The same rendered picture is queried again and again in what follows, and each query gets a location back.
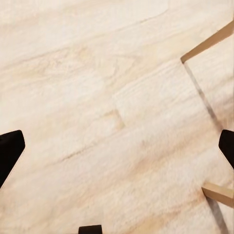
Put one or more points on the breakfast table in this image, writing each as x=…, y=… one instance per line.
x=219, y=193

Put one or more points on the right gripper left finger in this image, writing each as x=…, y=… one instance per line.
x=12, y=145

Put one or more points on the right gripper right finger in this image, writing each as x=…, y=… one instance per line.
x=226, y=145

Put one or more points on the straight chair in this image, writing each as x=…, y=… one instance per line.
x=219, y=36

